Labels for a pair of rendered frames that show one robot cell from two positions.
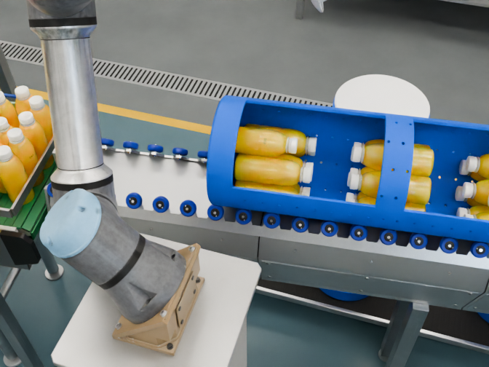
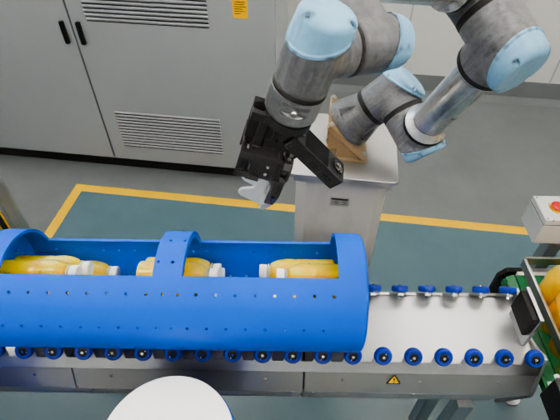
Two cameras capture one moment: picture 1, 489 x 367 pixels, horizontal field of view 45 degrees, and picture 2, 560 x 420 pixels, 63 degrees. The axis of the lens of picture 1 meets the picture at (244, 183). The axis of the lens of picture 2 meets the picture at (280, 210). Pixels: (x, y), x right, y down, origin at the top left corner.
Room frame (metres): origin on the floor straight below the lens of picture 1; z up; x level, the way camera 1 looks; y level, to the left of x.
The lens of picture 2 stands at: (1.68, -0.23, 2.04)
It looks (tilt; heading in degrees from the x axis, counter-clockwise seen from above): 46 degrees down; 170
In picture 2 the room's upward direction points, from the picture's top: straight up
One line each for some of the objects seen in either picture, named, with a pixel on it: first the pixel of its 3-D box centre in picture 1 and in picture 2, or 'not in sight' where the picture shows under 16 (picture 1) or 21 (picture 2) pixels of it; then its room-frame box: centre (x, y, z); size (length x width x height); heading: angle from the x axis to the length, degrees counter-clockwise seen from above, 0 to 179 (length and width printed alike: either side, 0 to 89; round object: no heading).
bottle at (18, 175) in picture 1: (14, 176); (554, 287); (1.09, 0.63, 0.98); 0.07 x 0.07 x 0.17
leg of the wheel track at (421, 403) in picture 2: not in sight; (430, 395); (1.08, 0.44, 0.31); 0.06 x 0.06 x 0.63; 79
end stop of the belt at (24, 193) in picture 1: (44, 159); (549, 322); (1.18, 0.57, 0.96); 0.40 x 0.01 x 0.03; 169
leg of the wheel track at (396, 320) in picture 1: (400, 314); not in sight; (1.04, -0.55, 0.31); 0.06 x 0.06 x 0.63; 79
